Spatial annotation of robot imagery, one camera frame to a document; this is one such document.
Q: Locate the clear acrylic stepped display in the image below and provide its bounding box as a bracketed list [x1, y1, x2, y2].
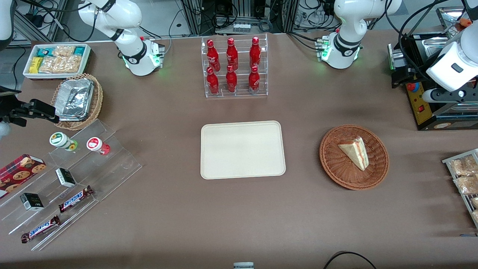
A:
[0, 119, 143, 251]

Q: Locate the black food warmer machine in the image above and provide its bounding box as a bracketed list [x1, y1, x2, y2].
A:
[388, 7, 478, 131]

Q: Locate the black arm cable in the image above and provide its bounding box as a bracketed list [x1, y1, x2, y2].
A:
[384, 0, 454, 81]

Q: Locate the aluminium foil container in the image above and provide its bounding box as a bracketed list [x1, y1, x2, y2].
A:
[55, 78, 94, 122]

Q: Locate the white rectangular snack bin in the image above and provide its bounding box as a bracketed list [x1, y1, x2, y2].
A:
[22, 43, 92, 81]

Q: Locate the clear acrylic bottle rack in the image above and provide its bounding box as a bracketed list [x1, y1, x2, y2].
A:
[201, 34, 269, 98]

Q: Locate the red cookie box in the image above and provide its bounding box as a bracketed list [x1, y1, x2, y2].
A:
[0, 154, 47, 199]

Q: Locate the red lid snack cup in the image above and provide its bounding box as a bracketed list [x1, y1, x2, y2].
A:
[86, 137, 111, 156]

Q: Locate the triangular sandwich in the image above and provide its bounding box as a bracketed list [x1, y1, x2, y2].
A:
[338, 136, 370, 171]

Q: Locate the clear bag of crackers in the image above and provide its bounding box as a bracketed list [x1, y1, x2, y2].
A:
[39, 56, 62, 74]
[60, 55, 83, 74]
[52, 45, 75, 58]

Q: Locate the black table edge cable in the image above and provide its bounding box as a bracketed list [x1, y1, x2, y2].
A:
[323, 251, 378, 269]

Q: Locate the green lid snack cup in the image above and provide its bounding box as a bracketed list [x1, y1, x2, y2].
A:
[49, 132, 78, 152]

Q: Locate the Snickers chocolate bar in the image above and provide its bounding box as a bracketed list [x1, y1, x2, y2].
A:
[58, 185, 94, 213]
[21, 215, 61, 244]

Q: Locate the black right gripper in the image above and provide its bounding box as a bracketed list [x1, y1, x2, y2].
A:
[0, 99, 60, 127]

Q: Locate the cream plastic serving tray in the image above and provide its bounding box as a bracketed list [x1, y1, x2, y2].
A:
[201, 120, 286, 180]

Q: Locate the round brown wicker basket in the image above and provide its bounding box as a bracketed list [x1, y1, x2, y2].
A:
[319, 124, 389, 191]

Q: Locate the red soda bottle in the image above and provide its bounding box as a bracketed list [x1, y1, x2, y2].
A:
[248, 65, 260, 92]
[249, 36, 261, 69]
[207, 67, 220, 95]
[226, 65, 238, 93]
[207, 39, 221, 72]
[226, 38, 239, 71]

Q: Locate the small black carton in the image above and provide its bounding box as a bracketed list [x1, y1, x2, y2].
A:
[20, 193, 44, 211]
[55, 168, 77, 188]

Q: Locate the light wicker basket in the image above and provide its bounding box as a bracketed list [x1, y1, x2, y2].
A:
[50, 73, 103, 131]

